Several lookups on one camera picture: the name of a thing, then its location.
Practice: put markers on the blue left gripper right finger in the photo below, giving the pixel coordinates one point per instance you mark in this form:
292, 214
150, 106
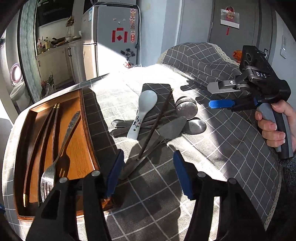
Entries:
184, 174

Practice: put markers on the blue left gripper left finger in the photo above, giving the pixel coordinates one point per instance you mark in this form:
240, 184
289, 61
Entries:
113, 175

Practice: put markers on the dark wooden chopstick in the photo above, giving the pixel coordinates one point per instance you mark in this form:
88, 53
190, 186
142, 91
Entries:
164, 108

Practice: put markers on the white ceramic spoon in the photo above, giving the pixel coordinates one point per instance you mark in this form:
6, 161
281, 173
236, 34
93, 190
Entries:
146, 102

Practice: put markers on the dark chopstick with gold tip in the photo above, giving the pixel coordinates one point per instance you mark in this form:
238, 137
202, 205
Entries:
42, 131

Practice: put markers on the white kitchen cabinet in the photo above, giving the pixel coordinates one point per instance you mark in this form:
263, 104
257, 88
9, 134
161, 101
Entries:
64, 63

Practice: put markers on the brown wooden utensil tray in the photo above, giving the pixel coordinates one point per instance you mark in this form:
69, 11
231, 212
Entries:
77, 160

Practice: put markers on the grey checked tablecloth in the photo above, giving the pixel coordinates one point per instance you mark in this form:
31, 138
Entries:
150, 203

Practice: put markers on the red hanging door ornament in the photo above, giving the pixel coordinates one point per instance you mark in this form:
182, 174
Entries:
230, 18

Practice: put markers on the white toilet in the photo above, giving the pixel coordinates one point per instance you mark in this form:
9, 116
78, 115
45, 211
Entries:
19, 94

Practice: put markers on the silver refrigerator with stickers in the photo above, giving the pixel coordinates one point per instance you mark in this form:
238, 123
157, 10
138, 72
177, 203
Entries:
110, 37

